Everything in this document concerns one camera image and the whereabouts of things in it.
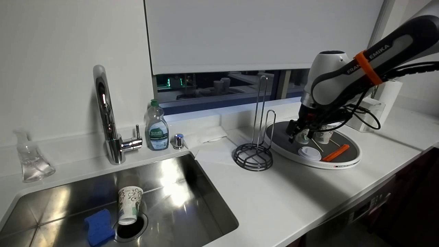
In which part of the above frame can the dark window pane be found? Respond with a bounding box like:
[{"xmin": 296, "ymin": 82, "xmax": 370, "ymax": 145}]
[{"xmin": 152, "ymin": 68, "xmax": 313, "ymax": 117}]

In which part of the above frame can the stainless steel sink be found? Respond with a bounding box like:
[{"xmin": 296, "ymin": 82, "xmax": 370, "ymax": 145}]
[{"xmin": 0, "ymin": 153, "xmax": 240, "ymax": 247}]

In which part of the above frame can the round white tray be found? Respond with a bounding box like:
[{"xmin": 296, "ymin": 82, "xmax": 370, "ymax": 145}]
[{"xmin": 263, "ymin": 120, "xmax": 363, "ymax": 172}]

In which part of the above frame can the dish soap bottle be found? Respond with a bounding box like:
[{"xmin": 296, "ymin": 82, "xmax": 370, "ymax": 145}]
[{"xmin": 144, "ymin": 99, "xmax": 171, "ymax": 153}]

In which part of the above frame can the round black tray mat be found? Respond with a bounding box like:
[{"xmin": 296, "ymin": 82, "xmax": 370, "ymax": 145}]
[{"xmin": 273, "ymin": 121, "xmax": 359, "ymax": 167}]

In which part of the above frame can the white plastic cup lid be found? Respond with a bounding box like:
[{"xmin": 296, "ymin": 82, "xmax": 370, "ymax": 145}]
[{"xmin": 297, "ymin": 146, "xmax": 325, "ymax": 163}]

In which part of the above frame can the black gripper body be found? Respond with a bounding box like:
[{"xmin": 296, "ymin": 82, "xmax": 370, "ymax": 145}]
[{"xmin": 291, "ymin": 106, "xmax": 332, "ymax": 135}]

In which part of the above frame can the small chrome knob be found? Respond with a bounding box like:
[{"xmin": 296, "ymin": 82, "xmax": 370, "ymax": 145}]
[{"xmin": 168, "ymin": 132, "xmax": 186, "ymax": 152}]

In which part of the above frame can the paper cup without lid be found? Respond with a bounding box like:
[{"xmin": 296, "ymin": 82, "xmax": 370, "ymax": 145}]
[{"xmin": 116, "ymin": 184, "xmax": 145, "ymax": 228}]

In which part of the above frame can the flat orange stick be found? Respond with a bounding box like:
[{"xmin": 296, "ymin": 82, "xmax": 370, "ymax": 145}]
[{"xmin": 321, "ymin": 143, "xmax": 352, "ymax": 164}]

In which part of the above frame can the chrome faucet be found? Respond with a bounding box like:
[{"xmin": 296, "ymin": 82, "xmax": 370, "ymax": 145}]
[{"xmin": 92, "ymin": 64, "xmax": 144, "ymax": 167}]

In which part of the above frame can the white roller blind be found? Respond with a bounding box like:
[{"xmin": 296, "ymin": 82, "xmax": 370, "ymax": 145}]
[{"xmin": 144, "ymin": 0, "xmax": 387, "ymax": 77}]

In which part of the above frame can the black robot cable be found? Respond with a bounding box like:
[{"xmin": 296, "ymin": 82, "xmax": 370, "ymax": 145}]
[{"xmin": 318, "ymin": 61, "xmax": 439, "ymax": 135}]

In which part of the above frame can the clear glass carafe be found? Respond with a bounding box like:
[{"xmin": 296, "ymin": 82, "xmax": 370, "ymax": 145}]
[{"xmin": 11, "ymin": 128, "xmax": 57, "ymax": 184}]

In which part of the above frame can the black wire towel holder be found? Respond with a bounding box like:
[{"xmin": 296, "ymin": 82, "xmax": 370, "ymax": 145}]
[{"xmin": 232, "ymin": 72, "xmax": 278, "ymax": 173}]

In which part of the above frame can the blue sponge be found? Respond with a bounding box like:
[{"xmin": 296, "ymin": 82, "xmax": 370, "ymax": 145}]
[{"xmin": 82, "ymin": 208, "xmax": 116, "ymax": 247}]

